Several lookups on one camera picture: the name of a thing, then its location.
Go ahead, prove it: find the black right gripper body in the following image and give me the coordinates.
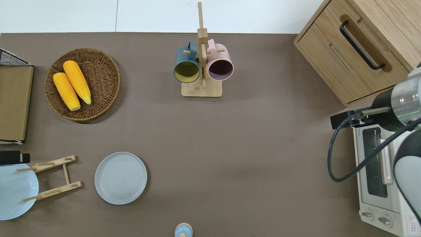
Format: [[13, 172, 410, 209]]
[[330, 110, 375, 130]]

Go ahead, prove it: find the gray round plate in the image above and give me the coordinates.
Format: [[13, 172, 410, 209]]
[[94, 152, 148, 205]]

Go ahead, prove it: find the wooden mug rack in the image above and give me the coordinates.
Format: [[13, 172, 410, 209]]
[[181, 2, 226, 98]]

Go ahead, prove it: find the brown table mat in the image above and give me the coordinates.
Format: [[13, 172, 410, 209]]
[[0, 32, 406, 237]]

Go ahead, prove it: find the wooden drawer cabinet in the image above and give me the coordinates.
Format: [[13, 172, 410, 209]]
[[294, 0, 421, 107]]

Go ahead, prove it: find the brown wooden board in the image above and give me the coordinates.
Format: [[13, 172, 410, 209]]
[[0, 66, 34, 143]]

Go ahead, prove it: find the low wooden plate rack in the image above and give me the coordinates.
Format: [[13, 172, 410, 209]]
[[15, 155, 82, 202]]

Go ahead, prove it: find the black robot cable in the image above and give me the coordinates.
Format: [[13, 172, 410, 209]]
[[327, 112, 421, 183]]

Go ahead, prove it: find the black cabinet drawer handle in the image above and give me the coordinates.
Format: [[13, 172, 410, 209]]
[[339, 21, 385, 70]]

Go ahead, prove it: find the cream toaster oven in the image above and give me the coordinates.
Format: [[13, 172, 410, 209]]
[[353, 127, 421, 237]]

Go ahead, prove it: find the black wire basket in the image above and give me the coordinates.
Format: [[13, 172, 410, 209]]
[[0, 48, 32, 66]]

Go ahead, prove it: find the pink mug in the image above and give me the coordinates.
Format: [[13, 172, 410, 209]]
[[207, 39, 234, 81]]

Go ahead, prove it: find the large yellow corn cob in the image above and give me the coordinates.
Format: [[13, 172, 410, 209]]
[[63, 60, 92, 105]]

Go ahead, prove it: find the round wicker basket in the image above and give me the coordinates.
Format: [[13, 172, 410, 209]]
[[44, 48, 120, 121]]

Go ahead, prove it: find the dark blue mug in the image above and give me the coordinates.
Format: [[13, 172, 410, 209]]
[[174, 40, 201, 83]]

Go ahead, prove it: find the small yellow corn cob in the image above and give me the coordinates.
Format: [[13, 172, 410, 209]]
[[53, 72, 81, 111]]

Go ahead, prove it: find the light blue round plate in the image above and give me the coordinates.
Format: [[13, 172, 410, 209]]
[[0, 164, 39, 220]]

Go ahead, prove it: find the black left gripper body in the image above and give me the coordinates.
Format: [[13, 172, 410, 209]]
[[0, 151, 30, 166]]

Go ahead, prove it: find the cream toaster door handle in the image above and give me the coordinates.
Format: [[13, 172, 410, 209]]
[[380, 138, 394, 185]]

